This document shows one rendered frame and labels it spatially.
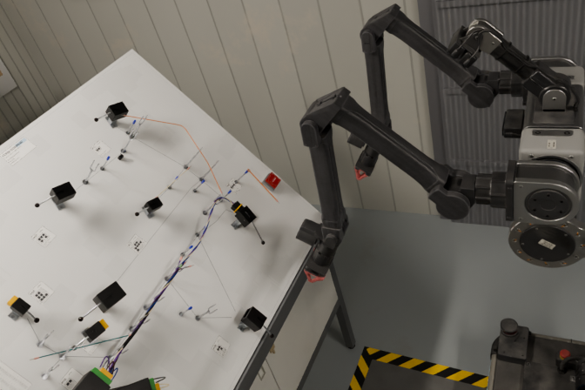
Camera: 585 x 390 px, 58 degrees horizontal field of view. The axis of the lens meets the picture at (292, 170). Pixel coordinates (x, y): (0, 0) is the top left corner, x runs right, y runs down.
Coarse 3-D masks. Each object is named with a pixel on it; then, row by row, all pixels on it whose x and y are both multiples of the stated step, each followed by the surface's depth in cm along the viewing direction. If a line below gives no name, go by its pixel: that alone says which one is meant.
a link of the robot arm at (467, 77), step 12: (384, 12) 158; (396, 12) 156; (372, 24) 158; (384, 24) 156; (396, 24) 156; (408, 24) 156; (360, 36) 161; (396, 36) 158; (408, 36) 157; (420, 36) 156; (420, 48) 158; (432, 48) 157; (444, 48) 158; (432, 60) 159; (444, 60) 157; (456, 60) 157; (444, 72) 160; (456, 72) 158; (468, 72) 157; (480, 72) 161; (468, 84) 156; (480, 84) 156; (468, 96) 158; (480, 96) 157; (492, 96) 156
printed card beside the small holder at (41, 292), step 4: (40, 284) 147; (44, 284) 147; (32, 288) 145; (36, 288) 146; (40, 288) 146; (44, 288) 147; (48, 288) 147; (28, 292) 144; (32, 292) 145; (36, 292) 145; (40, 292) 146; (44, 292) 146; (48, 292) 147; (52, 292) 147; (32, 296) 144; (36, 296) 145; (40, 296) 145; (44, 296) 146; (48, 296) 146; (40, 300) 145; (44, 300) 146
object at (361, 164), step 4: (364, 152) 193; (360, 156) 198; (364, 156) 193; (368, 156) 191; (360, 160) 195; (364, 160) 194; (368, 160) 192; (372, 160) 192; (376, 160) 198; (356, 164) 194; (360, 164) 195; (364, 164) 194; (368, 164) 194; (372, 164) 194; (356, 168) 194; (360, 168) 193; (364, 168) 194; (368, 168) 194; (372, 168) 195; (368, 172) 193
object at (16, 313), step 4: (16, 300) 136; (20, 300) 137; (12, 304) 135; (16, 304) 136; (20, 304) 136; (24, 304) 137; (28, 304) 137; (12, 308) 136; (16, 308) 135; (20, 308) 136; (24, 308) 137; (28, 308) 137; (12, 312) 140; (16, 312) 137; (20, 312) 135; (24, 312) 136; (28, 312) 137; (12, 316) 139; (16, 316) 140; (32, 316) 138; (36, 320) 138
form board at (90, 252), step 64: (128, 64) 197; (64, 128) 172; (128, 128) 185; (192, 128) 200; (0, 192) 152; (128, 192) 174; (192, 192) 187; (256, 192) 202; (0, 256) 145; (64, 256) 154; (128, 256) 164; (192, 256) 176; (256, 256) 189; (0, 320) 138; (64, 320) 146; (128, 320) 155; (192, 320) 166; (128, 384) 147; (192, 384) 157
